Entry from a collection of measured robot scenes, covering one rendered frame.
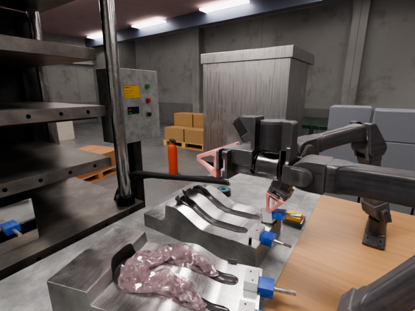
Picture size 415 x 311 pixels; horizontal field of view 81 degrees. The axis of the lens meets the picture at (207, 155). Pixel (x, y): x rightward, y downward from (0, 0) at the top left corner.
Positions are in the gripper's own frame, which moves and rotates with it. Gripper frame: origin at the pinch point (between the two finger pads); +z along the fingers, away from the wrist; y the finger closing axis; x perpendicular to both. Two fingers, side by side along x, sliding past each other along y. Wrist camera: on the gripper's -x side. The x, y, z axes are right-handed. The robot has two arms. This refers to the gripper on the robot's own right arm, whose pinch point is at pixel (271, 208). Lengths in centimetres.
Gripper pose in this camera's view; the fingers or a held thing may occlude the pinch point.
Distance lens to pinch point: 93.3
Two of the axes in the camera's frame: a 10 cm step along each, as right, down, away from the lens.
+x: 7.5, 4.8, -4.5
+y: -5.6, 1.0, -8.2
